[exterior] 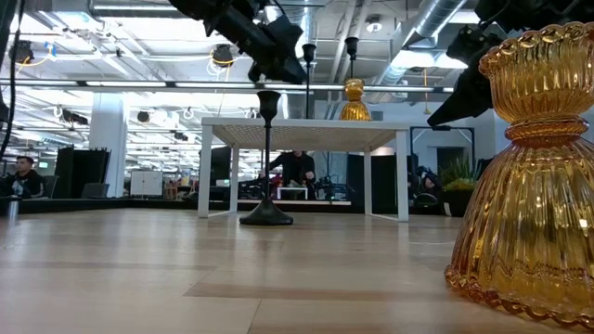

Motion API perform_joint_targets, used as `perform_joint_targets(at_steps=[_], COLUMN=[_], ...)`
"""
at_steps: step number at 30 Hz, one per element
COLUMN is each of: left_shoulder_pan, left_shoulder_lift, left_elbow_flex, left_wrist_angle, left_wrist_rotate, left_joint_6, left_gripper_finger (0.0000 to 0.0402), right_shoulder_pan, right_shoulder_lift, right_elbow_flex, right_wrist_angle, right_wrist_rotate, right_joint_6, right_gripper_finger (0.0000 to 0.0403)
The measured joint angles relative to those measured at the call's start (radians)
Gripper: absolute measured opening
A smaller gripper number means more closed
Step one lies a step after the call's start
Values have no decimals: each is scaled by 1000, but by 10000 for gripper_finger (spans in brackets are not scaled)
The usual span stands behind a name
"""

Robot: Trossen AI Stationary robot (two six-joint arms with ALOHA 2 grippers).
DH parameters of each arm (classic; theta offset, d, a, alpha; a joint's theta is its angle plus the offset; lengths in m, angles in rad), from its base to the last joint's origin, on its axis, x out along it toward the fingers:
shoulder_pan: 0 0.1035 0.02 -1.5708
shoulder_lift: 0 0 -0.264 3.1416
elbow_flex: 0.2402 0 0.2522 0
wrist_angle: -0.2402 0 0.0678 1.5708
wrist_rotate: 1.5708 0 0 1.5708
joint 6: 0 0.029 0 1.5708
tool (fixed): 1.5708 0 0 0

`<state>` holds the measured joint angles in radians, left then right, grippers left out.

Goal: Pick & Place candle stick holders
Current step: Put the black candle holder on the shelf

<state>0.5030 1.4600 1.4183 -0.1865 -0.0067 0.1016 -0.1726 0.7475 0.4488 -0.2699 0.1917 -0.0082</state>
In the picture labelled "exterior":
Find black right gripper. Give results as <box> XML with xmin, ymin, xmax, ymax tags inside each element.
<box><xmin>425</xmin><ymin>25</ymin><xmax>505</xmax><ymax>128</ymax></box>

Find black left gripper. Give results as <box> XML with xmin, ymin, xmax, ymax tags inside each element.
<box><xmin>217</xmin><ymin>8</ymin><xmax>308</xmax><ymax>85</ymax></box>

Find black metal candlestick holder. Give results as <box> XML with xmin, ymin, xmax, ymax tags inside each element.
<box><xmin>301</xmin><ymin>43</ymin><xmax>317</xmax><ymax>120</ymax></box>
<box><xmin>239</xmin><ymin>90</ymin><xmax>294</xmax><ymax>227</ymax></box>
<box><xmin>344</xmin><ymin>35</ymin><xmax>360</xmax><ymax>81</ymax></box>

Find amber glass candle holder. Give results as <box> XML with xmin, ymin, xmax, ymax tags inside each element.
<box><xmin>338</xmin><ymin>77</ymin><xmax>372</xmax><ymax>122</ymax></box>
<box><xmin>444</xmin><ymin>20</ymin><xmax>594</xmax><ymax>331</ymax></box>

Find white perforated riser table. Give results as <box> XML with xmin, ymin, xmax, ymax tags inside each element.
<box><xmin>197</xmin><ymin>117</ymin><xmax>412</xmax><ymax>223</ymax></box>

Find green succulent plant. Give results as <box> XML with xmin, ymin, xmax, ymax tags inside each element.
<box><xmin>439</xmin><ymin>160</ymin><xmax>482</xmax><ymax>192</ymax></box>

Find person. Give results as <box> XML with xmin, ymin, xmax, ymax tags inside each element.
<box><xmin>0</xmin><ymin>155</ymin><xmax>46</xmax><ymax>199</ymax></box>
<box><xmin>266</xmin><ymin>148</ymin><xmax>316</xmax><ymax>189</ymax></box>

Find black monitor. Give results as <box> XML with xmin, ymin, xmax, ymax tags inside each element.
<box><xmin>209</xmin><ymin>146</ymin><xmax>232</xmax><ymax>186</ymax></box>

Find black plant pot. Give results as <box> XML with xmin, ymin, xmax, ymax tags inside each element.
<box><xmin>441</xmin><ymin>188</ymin><xmax>475</xmax><ymax>218</ymax></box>

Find small white stand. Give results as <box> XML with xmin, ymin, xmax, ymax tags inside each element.
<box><xmin>277</xmin><ymin>186</ymin><xmax>309</xmax><ymax>201</ymax></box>

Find long ceiling light strip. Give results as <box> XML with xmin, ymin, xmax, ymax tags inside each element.
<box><xmin>0</xmin><ymin>79</ymin><xmax>456</xmax><ymax>93</ymax></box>

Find white cabinet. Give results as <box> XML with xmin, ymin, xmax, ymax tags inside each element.
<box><xmin>129</xmin><ymin>170</ymin><xmax>163</xmax><ymax>197</ymax></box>

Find white building pillar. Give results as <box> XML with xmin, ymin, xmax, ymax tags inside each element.
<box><xmin>88</xmin><ymin>92</ymin><xmax>129</xmax><ymax>199</ymax></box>

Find black partition panels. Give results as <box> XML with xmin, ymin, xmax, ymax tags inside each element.
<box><xmin>52</xmin><ymin>147</ymin><xmax>111</xmax><ymax>199</ymax></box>

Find black gantry frame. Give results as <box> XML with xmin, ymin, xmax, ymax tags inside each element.
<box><xmin>408</xmin><ymin>124</ymin><xmax>477</xmax><ymax>161</ymax></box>

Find ceiling cable reel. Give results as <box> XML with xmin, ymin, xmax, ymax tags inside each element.
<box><xmin>8</xmin><ymin>39</ymin><xmax>36</xmax><ymax>65</ymax></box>
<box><xmin>211</xmin><ymin>43</ymin><xmax>236</xmax><ymax>69</ymax></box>

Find black aluminium table frame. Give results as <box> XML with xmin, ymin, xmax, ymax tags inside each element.
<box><xmin>18</xmin><ymin>198</ymin><xmax>333</xmax><ymax>215</ymax></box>

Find black hanging cable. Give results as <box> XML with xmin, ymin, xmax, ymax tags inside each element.
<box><xmin>0</xmin><ymin>0</ymin><xmax>25</xmax><ymax>161</ymax></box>

